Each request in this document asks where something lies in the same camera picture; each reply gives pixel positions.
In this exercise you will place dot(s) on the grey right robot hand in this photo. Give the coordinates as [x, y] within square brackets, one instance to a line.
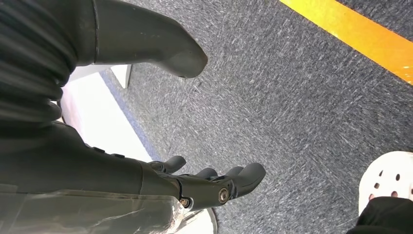
[80, 174]

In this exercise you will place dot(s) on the person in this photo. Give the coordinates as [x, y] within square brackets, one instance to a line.
[384, 216]

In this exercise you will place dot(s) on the white panel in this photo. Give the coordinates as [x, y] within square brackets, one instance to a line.
[96, 113]

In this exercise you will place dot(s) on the white rounded object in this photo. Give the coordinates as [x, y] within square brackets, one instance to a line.
[200, 223]

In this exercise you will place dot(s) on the white shoe with holes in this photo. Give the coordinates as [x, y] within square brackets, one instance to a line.
[387, 174]

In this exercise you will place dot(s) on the yellow floor tape line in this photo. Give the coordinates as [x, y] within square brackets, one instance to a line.
[361, 35]

